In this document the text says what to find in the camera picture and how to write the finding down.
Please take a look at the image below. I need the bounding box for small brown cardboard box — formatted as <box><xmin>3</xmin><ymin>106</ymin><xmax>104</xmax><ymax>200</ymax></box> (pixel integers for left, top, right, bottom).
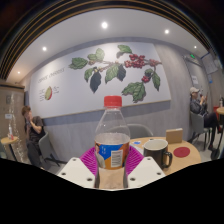
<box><xmin>165</xmin><ymin>127</ymin><xmax>184</xmax><ymax>145</ymax></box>

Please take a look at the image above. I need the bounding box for black mug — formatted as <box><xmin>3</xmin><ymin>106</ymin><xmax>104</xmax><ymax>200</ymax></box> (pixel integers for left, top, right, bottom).
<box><xmin>143</xmin><ymin>138</ymin><xmax>174</xmax><ymax>170</ymax></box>

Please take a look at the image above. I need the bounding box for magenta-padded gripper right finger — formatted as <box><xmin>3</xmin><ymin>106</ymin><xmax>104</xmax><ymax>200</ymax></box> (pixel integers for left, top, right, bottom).
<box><xmin>123</xmin><ymin>145</ymin><xmax>167</xmax><ymax>190</ymax></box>

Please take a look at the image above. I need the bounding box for round ceiling lights group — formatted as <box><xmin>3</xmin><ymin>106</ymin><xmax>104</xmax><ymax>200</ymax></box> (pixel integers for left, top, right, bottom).
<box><xmin>15</xmin><ymin>21</ymin><xmax>208</xmax><ymax>75</ymax></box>

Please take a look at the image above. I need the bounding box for clear red-capped drink bottle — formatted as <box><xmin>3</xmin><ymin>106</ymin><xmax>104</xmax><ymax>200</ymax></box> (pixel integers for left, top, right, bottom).
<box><xmin>94</xmin><ymin>95</ymin><xmax>131</xmax><ymax>190</ymax></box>

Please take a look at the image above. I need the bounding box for small drink bottle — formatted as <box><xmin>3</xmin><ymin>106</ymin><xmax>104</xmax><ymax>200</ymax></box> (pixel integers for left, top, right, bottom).
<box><xmin>7</xmin><ymin>124</ymin><xmax>14</xmax><ymax>140</ymax></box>

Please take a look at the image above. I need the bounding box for small round wooden side table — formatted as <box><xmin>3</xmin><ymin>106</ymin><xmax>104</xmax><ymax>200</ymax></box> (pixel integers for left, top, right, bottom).
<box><xmin>0</xmin><ymin>135</ymin><xmax>21</xmax><ymax>162</ymax></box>

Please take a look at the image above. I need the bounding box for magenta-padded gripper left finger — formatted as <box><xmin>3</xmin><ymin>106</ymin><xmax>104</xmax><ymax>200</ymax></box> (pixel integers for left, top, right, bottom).
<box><xmin>56</xmin><ymin>146</ymin><xmax>100</xmax><ymax>190</ymax></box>

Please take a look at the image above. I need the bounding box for person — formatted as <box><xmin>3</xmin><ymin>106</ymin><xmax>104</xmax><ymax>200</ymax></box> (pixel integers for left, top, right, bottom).
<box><xmin>21</xmin><ymin>105</ymin><xmax>46</xmax><ymax>168</ymax></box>
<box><xmin>189</xmin><ymin>86</ymin><xmax>223</xmax><ymax>151</ymax></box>

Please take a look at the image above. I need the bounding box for flat round red coaster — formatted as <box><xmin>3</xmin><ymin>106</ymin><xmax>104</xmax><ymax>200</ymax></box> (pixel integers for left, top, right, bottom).
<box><xmin>173</xmin><ymin>146</ymin><xmax>191</xmax><ymax>159</ymax></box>

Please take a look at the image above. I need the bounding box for grey chair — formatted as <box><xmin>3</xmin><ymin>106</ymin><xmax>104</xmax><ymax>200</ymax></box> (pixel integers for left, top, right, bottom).
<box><xmin>127</xmin><ymin>123</ymin><xmax>154</xmax><ymax>140</ymax></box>
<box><xmin>189</xmin><ymin>111</ymin><xmax>213</xmax><ymax>151</ymax></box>
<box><xmin>38</xmin><ymin>132</ymin><xmax>68</xmax><ymax>168</ymax></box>

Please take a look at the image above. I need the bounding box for blue-framed wall notice board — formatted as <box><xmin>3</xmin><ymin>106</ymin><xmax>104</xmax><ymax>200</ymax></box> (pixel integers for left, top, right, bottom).
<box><xmin>201</xmin><ymin>53</ymin><xmax>220</xmax><ymax>75</ymax></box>

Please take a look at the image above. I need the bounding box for coffee plant wall mural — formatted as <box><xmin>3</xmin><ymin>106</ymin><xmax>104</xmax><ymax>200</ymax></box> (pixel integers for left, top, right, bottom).
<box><xmin>28</xmin><ymin>41</ymin><xmax>172</xmax><ymax>119</ymax></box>

